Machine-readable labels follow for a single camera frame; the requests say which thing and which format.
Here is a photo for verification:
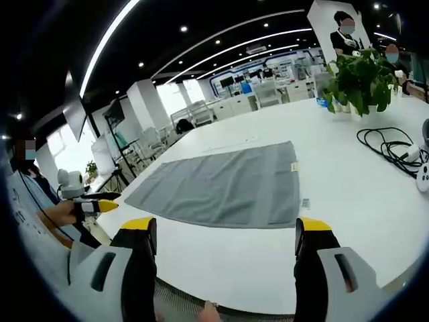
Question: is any black screen on stand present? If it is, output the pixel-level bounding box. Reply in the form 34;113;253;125
102;98;126;127

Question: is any grey towel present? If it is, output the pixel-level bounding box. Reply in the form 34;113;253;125
123;140;302;229

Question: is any black coiled cable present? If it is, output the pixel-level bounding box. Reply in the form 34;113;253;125
356;126;425;177

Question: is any white handheld controller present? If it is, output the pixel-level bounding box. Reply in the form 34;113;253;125
414;162;429;193

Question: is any black tripod stand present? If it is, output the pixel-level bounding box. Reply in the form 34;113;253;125
104;117;139;187

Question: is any white table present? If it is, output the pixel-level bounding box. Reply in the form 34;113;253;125
95;95;429;315

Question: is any white slatted chair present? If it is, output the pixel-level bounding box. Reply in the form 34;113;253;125
256;82;282;109

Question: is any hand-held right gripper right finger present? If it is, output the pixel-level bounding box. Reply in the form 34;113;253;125
294;217;391;322

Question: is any person's torso in light shirt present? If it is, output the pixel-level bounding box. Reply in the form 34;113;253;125
5;157;83;282

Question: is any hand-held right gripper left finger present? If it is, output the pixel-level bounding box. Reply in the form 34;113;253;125
56;217;158;322

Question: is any green potted plant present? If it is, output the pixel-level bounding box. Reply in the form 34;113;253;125
317;48;400;117

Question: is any white plug adapter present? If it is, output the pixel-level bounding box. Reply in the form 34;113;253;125
404;146;422;162

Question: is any person's right hand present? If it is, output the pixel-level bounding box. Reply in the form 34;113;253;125
197;301;222;322

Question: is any thin black body cable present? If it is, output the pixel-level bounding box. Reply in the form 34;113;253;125
18;169;75;243

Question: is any person's left hand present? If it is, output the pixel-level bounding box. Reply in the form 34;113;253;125
53;203;84;229

